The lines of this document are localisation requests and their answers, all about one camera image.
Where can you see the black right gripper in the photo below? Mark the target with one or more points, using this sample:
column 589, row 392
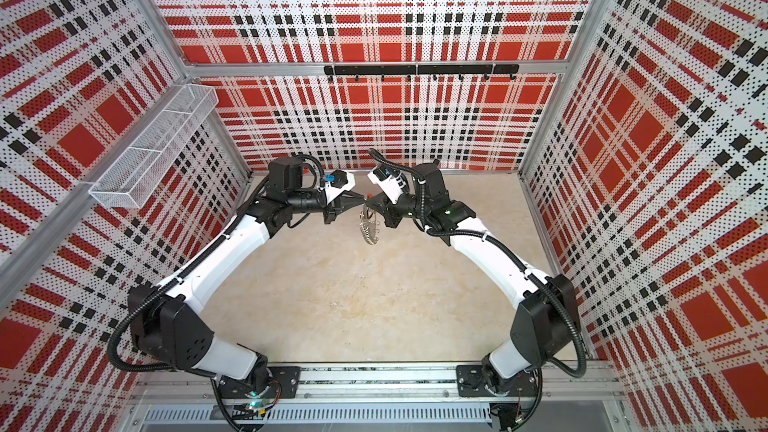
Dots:
column 382, row 204

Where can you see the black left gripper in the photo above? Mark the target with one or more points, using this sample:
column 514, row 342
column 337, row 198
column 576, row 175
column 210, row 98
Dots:
column 335, row 208

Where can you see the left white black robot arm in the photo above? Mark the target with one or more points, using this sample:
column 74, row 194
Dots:
column 164, row 330

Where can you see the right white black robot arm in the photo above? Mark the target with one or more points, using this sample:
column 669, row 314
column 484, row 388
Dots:
column 546, row 327

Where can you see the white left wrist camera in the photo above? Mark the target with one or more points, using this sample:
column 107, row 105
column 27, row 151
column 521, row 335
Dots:
column 337, row 183

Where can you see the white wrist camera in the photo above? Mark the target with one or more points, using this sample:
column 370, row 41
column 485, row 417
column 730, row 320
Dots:
column 337, row 183
column 390, row 183

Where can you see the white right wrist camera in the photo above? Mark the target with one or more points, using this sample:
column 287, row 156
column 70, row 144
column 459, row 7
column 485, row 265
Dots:
column 390, row 183

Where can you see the black wall hook rail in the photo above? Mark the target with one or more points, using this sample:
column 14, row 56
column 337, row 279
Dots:
column 357, row 71

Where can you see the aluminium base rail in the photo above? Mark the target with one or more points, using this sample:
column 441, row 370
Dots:
column 436, row 395

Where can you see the white wire mesh basket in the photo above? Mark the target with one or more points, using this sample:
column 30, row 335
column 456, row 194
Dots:
column 136, row 173

